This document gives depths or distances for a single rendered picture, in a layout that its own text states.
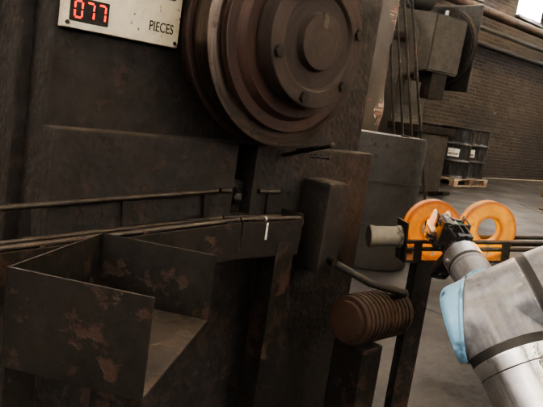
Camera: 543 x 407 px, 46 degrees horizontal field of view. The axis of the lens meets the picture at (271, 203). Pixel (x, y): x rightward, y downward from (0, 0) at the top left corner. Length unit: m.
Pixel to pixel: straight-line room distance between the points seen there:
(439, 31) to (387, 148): 5.40
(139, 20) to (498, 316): 0.89
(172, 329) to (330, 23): 0.73
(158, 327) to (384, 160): 3.20
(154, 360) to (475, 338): 0.46
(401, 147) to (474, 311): 3.21
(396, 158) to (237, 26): 2.89
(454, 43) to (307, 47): 8.32
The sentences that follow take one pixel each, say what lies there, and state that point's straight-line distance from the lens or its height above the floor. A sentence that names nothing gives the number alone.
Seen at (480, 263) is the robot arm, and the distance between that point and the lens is 1.50.
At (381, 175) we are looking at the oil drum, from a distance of 4.12.
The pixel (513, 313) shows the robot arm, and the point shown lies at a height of 0.74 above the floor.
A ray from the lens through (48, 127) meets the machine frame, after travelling 1.30.
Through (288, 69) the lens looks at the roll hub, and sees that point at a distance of 1.34.
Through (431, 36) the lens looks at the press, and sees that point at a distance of 9.32.
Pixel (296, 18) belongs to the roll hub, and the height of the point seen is 1.15.
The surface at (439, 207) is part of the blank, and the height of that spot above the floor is 0.77.
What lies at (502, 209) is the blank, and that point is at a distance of 1.83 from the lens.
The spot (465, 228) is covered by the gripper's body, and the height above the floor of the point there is 0.74.
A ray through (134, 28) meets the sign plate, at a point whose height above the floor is 1.08.
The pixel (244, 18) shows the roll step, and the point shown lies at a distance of 1.33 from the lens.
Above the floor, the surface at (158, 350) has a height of 0.60.
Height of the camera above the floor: 0.98
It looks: 9 degrees down
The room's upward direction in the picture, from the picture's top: 8 degrees clockwise
